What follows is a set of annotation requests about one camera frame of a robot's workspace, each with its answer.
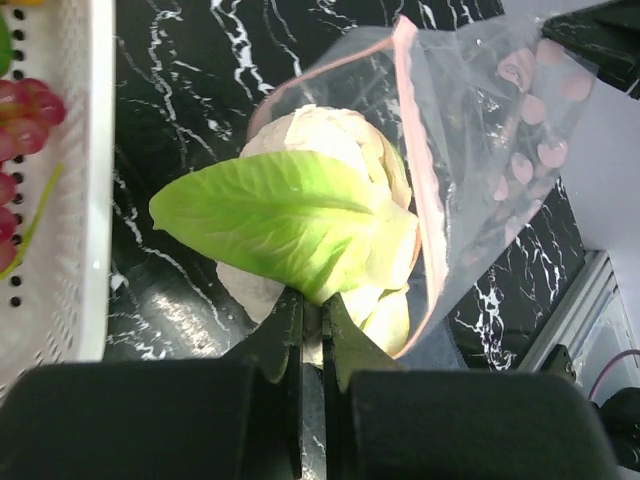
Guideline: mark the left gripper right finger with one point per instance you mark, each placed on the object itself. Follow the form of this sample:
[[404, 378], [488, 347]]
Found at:
[[386, 422]]

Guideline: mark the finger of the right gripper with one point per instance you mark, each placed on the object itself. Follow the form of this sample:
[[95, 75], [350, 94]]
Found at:
[[606, 35]]

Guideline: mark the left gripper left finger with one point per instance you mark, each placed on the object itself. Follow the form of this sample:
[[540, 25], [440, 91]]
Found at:
[[234, 417]]

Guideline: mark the clear zip top bag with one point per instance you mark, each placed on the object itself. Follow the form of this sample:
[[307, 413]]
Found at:
[[482, 116]]

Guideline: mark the fake green cabbage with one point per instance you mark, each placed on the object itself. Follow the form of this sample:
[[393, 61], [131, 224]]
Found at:
[[318, 200]]

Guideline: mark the fake red grapes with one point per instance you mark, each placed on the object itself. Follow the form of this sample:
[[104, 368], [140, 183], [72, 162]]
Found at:
[[29, 110]]

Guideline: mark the fake mango orange green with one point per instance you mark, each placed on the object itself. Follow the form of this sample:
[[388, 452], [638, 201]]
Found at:
[[6, 49]]

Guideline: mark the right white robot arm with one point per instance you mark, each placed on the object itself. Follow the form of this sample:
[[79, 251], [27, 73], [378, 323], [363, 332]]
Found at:
[[620, 414]]

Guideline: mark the white oval perforated basket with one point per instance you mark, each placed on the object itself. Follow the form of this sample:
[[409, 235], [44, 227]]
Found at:
[[54, 303]]

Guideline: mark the black marble pattern mat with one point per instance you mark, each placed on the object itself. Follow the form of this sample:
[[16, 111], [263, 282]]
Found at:
[[188, 76]]

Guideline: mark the right aluminium frame rail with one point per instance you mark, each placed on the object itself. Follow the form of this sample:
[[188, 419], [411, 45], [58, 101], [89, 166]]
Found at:
[[557, 345]]

